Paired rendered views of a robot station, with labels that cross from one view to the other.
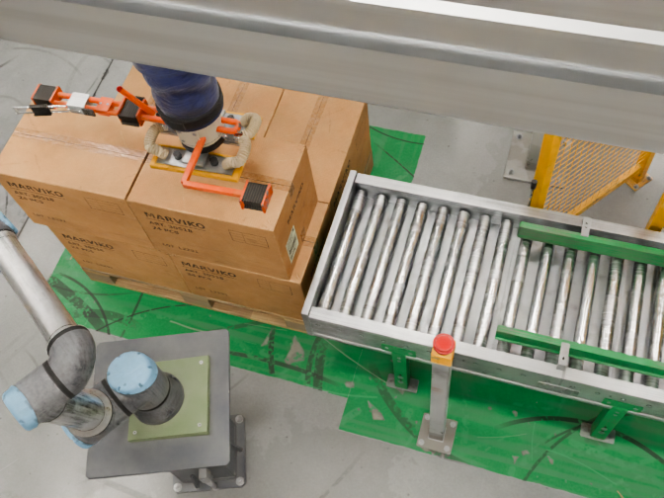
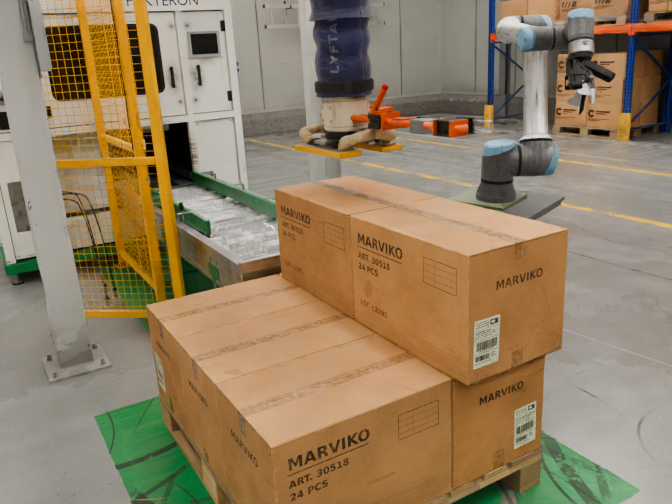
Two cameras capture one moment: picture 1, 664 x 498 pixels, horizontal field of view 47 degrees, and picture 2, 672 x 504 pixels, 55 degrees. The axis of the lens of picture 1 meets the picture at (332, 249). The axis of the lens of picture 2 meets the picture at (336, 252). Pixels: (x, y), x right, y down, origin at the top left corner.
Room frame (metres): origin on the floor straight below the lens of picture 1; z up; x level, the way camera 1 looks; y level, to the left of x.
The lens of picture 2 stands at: (3.94, 1.69, 1.50)
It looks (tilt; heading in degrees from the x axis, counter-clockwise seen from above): 18 degrees down; 213
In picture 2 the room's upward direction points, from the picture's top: 3 degrees counter-clockwise
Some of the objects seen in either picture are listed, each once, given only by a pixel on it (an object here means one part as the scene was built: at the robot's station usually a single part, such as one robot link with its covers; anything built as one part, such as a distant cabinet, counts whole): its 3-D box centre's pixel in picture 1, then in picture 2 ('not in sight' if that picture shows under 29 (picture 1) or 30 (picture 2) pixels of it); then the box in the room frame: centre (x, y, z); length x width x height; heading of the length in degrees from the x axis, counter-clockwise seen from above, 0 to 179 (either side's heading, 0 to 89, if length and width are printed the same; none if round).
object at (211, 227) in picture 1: (227, 200); (353, 239); (1.78, 0.37, 0.74); 0.60 x 0.40 x 0.40; 63
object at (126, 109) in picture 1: (132, 111); (384, 120); (1.89, 0.60, 1.24); 0.10 x 0.08 x 0.06; 155
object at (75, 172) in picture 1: (95, 172); (451, 279); (2.05, 0.92, 0.74); 0.60 x 0.40 x 0.40; 64
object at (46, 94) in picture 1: (47, 96); (450, 127); (2.04, 0.91, 1.24); 0.08 x 0.07 x 0.05; 65
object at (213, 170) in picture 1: (196, 160); (366, 140); (1.70, 0.41, 1.14); 0.34 x 0.10 x 0.05; 65
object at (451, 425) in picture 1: (437, 432); not in sight; (0.87, -0.29, 0.01); 0.15 x 0.15 x 0.03; 63
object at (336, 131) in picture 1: (220, 184); (326, 370); (2.15, 0.46, 0.34); 1.20 x 1.00 x 0.40; 63
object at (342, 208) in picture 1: (330, 242); (308, 253); (1.58, 0.00, 0.58); 0.70 x 0.03 x 0.06; 153
